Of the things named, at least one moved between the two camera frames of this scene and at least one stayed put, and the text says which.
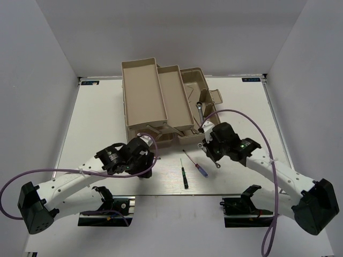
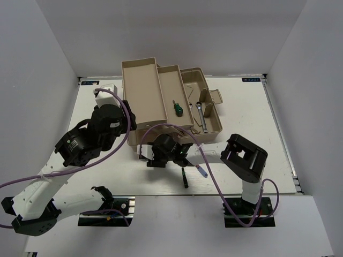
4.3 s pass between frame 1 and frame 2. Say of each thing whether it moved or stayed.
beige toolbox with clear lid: stayed
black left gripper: moved
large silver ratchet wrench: stayed
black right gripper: moved
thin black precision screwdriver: stayed
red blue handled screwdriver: stayed
